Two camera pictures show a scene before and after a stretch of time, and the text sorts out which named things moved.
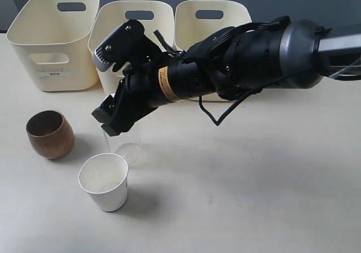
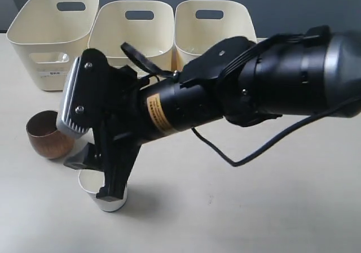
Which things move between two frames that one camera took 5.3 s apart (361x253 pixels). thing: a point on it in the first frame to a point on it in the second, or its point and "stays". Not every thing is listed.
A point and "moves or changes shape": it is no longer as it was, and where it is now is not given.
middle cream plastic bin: [154, 14] stays
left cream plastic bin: [54, 33] stays
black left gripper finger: [105, 112] to [89, 157]
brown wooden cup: [51, 134] stays
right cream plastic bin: [190, 30] stays
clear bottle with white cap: [128, 145] moves or changes shape
